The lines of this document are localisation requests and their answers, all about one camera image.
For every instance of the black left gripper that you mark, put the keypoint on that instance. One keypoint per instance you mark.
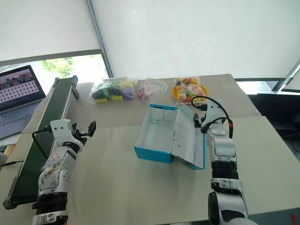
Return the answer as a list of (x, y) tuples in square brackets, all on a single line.
[(78, 137)]

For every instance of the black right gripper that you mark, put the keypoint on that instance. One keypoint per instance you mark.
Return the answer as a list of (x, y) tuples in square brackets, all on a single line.
[(203, 127)]

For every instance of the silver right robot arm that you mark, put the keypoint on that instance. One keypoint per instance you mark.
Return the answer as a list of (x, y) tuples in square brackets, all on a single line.
[(222, 150)]

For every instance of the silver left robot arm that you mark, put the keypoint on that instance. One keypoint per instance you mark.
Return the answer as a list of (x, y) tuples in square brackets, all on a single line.
[(54, 168)]

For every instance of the blue cardboard box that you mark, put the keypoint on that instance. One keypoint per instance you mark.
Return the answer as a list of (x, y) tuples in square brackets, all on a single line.
[(164, 138)]

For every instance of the dark green conveyor belt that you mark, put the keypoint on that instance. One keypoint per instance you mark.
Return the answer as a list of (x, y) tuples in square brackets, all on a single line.
[(39, 131)]

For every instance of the bag of colourful balls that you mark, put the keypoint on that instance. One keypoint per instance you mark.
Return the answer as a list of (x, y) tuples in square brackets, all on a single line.
[(188, 89)]

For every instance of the yellow plate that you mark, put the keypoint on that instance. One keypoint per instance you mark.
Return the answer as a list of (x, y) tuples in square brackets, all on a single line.
[(175, 92)]

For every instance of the bag of yellow purple blocks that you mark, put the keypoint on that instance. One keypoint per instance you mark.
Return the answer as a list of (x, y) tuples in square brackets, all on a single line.
[(114, 90)]

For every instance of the clear bag of pink items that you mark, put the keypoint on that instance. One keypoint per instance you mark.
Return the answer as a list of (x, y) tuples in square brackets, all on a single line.
[(148, 90)]

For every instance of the grey open laptop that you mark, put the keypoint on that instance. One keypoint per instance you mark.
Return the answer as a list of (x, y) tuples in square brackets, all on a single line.
[(18, 93)]

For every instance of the ribbed metal conduit pole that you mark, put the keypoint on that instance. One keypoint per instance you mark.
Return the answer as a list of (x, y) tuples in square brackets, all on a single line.
[(98, 35)]

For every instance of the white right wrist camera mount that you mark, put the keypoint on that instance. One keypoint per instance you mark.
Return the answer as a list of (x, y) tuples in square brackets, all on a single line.
[(214, 112)]

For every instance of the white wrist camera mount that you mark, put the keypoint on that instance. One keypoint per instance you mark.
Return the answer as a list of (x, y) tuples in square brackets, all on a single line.
[(60, 127), (214, 112)]

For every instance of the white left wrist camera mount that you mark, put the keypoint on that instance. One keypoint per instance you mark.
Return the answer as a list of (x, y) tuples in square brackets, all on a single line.
[(60, 127)]

